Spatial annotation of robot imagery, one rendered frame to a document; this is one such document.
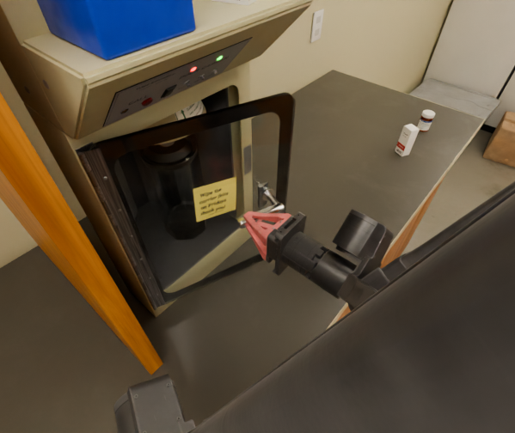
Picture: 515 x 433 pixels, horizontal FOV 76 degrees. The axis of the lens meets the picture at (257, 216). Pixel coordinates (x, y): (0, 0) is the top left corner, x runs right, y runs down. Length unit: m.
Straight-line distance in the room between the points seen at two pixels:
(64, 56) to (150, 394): 0.30
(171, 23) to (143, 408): 0.34
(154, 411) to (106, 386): 0.44
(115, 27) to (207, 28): 0.10
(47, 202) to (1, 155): 0.06
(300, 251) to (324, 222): 0.44
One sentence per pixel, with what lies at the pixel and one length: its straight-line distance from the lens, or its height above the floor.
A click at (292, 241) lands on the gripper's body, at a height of 1.23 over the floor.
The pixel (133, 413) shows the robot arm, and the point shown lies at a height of 1.31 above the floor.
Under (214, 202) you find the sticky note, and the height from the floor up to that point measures 1.23.
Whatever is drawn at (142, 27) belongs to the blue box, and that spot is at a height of 1.53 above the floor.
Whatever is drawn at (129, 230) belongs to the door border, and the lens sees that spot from 0.55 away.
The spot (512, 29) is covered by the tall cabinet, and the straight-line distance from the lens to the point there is 3.33.
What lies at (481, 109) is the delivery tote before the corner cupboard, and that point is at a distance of 3.19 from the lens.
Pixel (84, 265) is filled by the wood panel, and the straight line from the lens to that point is 0.43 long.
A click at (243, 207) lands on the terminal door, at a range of 0.61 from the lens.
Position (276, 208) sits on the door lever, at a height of 1.21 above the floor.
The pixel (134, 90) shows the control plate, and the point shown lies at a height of 1.47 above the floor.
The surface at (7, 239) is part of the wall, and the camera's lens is 1.04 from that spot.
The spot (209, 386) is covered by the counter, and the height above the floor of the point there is 0.94.
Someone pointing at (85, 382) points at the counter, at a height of 0.94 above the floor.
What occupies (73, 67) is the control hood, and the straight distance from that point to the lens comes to 0.33.
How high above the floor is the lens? 1.62
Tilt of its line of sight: 47 degrees down
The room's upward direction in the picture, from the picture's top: straight up
